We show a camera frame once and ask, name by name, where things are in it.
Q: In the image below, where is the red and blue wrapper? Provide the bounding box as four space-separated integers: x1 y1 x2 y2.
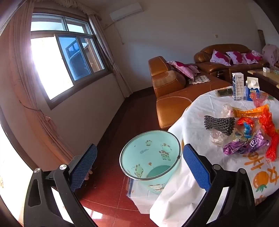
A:
237 117 255 138

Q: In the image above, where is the brown leather chaise sofa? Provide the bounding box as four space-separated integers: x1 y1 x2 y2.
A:
148 56 233 130

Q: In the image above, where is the dark wooden door frame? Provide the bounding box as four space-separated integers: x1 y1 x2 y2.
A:
0 105 38 172

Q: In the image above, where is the sliding glass window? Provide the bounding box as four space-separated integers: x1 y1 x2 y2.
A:
29 9 114 111

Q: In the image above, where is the curtain valance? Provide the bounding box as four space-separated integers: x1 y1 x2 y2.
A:
52 0 103 16

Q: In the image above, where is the dark wooden coffee table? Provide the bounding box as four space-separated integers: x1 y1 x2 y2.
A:
247 68 279 96

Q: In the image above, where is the short pale curtain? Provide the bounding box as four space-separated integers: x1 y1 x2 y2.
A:
88 14 133 98

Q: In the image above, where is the tall white blue carton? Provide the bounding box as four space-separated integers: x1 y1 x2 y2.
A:
232 72 244 101

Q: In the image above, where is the long pink curtain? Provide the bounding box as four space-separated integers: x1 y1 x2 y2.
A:
6 0 76 163

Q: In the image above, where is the purple foil wrapper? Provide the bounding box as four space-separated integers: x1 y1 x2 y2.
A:
223 131 269 155

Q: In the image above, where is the dark snack tray packet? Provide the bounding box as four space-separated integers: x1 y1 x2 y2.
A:
215 86 233 97

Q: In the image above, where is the translucent plastic box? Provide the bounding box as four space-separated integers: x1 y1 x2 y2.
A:
126 178 140 199

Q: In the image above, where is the crumpled clear plastic wrap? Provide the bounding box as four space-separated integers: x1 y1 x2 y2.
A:
210 130 227 145

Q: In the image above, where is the pink cloth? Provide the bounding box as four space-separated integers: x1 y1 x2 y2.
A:
262 44 279 66

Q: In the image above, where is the wooden board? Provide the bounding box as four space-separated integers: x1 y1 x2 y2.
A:
258 29 265 50

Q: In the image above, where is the white plastic tablecloth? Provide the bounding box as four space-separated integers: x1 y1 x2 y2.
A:
150 87 279 227

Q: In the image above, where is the light green cartoon trash bin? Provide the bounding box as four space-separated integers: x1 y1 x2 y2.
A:
119 130 182 193

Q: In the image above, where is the orange foil wrapper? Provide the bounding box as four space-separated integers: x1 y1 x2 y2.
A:
234 104 271 118

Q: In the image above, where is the blue gable-top carton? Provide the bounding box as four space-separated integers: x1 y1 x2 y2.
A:
246 77 261 101

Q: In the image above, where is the red net bag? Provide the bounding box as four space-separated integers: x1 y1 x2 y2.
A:
259 107 279 159

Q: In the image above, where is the checkered cloth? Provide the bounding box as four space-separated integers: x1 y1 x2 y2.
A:
187 75 211 84

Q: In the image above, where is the grey foam net sleeve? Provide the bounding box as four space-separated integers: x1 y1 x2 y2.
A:
204 115 236 136

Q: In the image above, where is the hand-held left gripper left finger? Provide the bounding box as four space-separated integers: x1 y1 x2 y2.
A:
24 143 98 227

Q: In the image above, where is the pink translucent plastic bag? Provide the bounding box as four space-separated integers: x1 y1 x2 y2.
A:
252 91 268 107

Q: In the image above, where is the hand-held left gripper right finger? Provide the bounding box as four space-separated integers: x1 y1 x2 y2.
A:
182 143 257 227

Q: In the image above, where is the white air conditioner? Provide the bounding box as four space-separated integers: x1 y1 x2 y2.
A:
110 3 143 21

